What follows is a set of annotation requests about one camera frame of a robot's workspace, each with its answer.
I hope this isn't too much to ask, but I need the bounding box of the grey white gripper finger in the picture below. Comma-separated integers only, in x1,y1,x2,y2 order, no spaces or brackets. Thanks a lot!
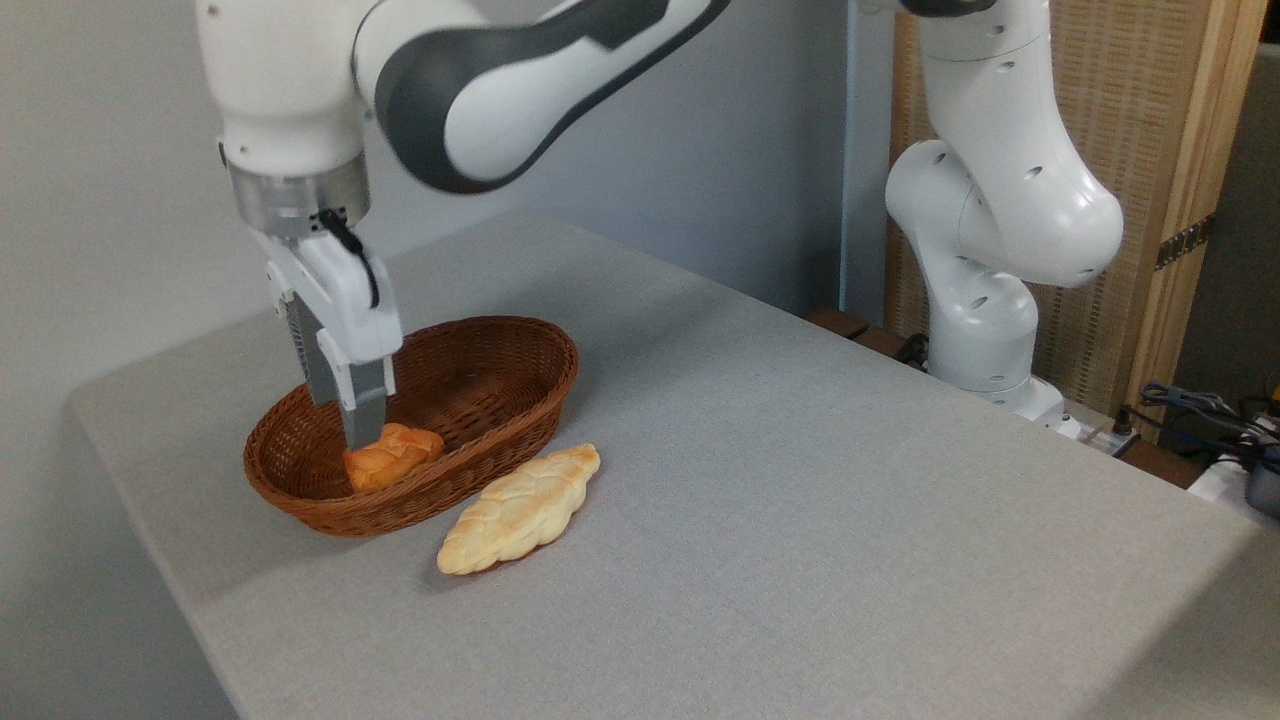
264,261,341,407
316,329,399,452

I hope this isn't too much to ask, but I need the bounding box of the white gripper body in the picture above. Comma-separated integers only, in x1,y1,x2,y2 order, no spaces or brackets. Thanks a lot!
249,224,405,367

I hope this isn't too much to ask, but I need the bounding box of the orange round bread roll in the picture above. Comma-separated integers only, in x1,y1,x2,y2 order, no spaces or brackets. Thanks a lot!
343,422,446,493

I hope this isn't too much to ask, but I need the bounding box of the brown wicker oval basket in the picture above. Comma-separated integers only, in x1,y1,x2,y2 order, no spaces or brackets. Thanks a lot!
243,316,580,538

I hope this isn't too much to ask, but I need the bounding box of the pale braided bread loaf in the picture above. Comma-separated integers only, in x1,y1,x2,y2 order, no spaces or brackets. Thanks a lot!
436,443,602,576

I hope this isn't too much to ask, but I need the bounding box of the grey tablecloth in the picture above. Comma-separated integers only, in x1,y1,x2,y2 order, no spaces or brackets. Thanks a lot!
68,210,1280,720

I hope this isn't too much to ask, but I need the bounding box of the dark wooden plank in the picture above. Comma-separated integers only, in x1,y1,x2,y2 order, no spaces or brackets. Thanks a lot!
805,307,931,371

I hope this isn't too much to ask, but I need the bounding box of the metal screen hinge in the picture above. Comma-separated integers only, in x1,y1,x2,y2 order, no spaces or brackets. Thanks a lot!
1155,212,1218,272

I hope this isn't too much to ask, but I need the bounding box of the grey device with white base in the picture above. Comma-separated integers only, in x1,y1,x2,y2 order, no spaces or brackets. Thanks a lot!
1188,452,1280,531

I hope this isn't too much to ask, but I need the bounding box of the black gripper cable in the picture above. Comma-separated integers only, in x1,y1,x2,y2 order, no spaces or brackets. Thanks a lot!
315,208,382,310

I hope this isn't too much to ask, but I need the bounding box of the woven folding screen wooden frame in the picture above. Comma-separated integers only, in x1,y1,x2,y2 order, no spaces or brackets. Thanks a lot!
885,0,1269,441

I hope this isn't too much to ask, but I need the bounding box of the bundle of dark cables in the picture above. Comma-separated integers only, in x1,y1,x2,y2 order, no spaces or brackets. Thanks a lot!
1125,378,1280,473

